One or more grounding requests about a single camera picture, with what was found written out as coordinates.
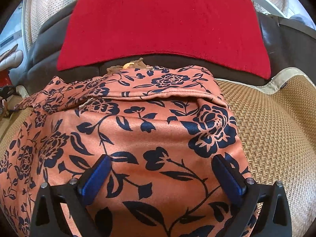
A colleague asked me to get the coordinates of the orange floral garment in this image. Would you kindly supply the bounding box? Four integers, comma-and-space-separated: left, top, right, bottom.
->
1, 66, 250, 236

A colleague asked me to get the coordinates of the woven bamboo seat mat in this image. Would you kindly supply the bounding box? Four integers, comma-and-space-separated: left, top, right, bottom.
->
1, 69, 315, 236

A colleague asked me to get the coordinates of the red printed box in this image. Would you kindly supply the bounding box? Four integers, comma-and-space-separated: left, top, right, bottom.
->
0, 69, 12, 87

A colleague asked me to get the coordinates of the white padded armrest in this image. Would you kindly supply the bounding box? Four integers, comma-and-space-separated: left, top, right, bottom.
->
0, 50, 24, 71

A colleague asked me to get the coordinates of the dark leather sofa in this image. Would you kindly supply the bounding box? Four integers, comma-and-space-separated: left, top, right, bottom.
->
17, 2, 315, 94

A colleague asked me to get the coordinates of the brown yellow garment tag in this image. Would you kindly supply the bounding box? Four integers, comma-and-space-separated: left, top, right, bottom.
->
107, 58, 153, 74

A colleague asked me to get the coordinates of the red cloth on sofa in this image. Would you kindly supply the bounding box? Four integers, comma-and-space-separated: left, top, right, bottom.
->
57, 0, 271, 79

